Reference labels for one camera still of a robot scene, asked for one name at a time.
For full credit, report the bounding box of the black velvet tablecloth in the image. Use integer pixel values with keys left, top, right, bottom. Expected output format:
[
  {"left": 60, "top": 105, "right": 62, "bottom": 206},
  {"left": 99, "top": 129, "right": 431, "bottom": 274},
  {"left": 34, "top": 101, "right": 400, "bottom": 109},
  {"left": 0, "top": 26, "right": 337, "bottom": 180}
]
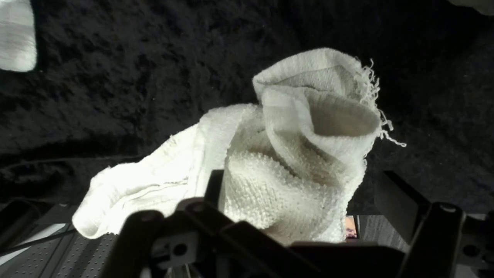
[{"left": 0, "top": 0, "right": 494, "bottom": 248}]

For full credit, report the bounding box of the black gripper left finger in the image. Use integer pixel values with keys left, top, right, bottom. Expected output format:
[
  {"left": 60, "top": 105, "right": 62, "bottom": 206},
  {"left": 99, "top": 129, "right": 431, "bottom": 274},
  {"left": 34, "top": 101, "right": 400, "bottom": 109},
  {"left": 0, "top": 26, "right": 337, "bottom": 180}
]
[{"left": 176, "top": 168, "right": 236, "bottom": 228}]

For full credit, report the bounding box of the cream white towel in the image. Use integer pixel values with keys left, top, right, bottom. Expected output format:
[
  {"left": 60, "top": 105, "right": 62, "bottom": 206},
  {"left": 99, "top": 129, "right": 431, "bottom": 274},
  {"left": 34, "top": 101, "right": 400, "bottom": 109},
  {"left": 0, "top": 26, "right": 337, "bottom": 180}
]
[{"left": 71, "top": 46, "right": 409, "bottom": 247}]

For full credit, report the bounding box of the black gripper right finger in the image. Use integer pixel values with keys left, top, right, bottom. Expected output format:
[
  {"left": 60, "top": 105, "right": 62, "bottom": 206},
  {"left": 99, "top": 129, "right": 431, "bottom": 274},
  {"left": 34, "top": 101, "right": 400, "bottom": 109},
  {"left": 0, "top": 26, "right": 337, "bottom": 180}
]
[{"left": 374, "top": 169, "right": 429, "bottom": 247}]

